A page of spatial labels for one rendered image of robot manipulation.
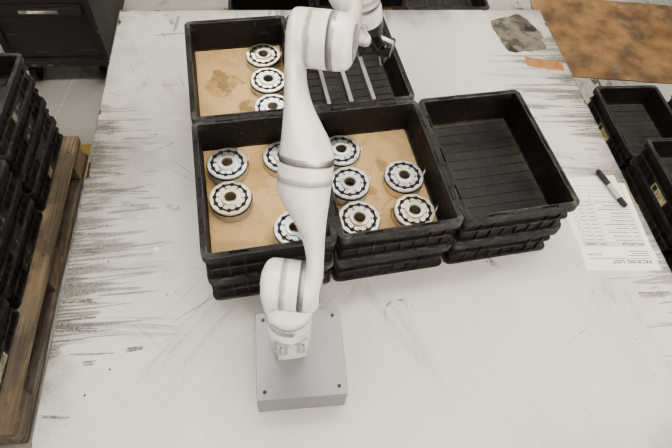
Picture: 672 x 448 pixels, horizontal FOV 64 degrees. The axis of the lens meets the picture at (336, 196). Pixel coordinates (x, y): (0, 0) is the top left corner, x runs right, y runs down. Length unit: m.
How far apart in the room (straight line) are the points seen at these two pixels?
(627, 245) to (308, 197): 1.09
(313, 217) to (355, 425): 0.57
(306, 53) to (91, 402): 0.90
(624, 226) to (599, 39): 2.05
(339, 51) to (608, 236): 1.10
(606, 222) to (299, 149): 1.10
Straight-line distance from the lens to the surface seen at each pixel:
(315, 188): 0.85
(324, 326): 1.24
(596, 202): 1.76
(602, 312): 1.57
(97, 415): 1.35
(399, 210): 1.33
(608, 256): 1.66
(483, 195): 1.46
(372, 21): 1.23
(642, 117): 2.82
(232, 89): 1.62
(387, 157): 1.47
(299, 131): 0.84
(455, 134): 1.57
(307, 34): 0.82
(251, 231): 1.31
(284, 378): 1.20
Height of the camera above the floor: 1.95
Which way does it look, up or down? 55 degrees down
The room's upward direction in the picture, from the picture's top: 7 degrees clockwise
